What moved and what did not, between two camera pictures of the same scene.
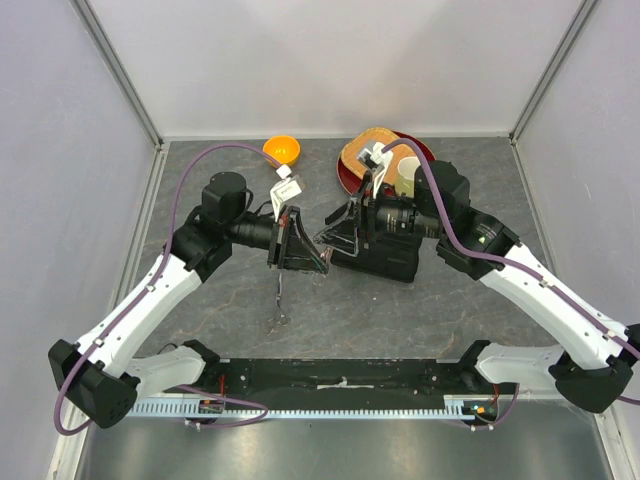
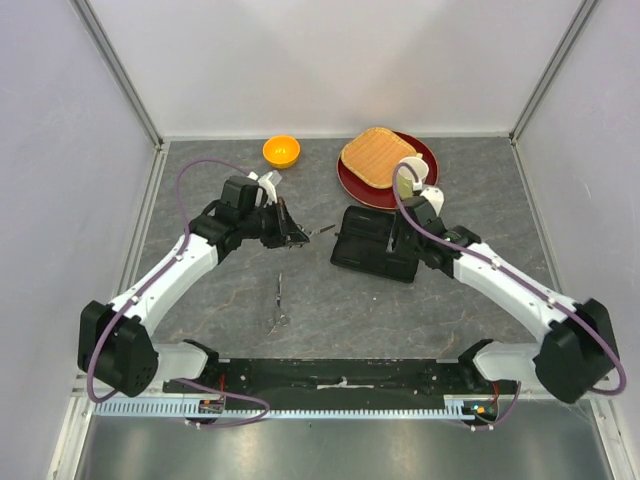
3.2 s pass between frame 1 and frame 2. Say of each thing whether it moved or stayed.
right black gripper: moved
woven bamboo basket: stayed
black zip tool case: stayed
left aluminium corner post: stayed
